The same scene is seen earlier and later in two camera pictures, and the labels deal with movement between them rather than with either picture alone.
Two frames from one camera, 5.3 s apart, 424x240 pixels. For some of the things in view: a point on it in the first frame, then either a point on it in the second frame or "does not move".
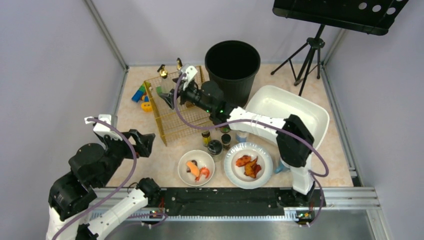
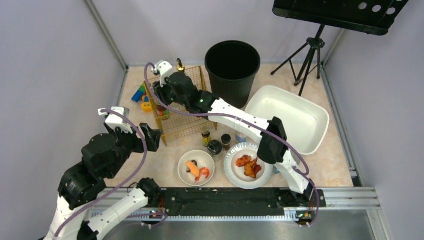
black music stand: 374,17 does not move
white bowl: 203,160 does not move
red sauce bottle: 225,129 to 163,111
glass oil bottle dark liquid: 179,66 does not move
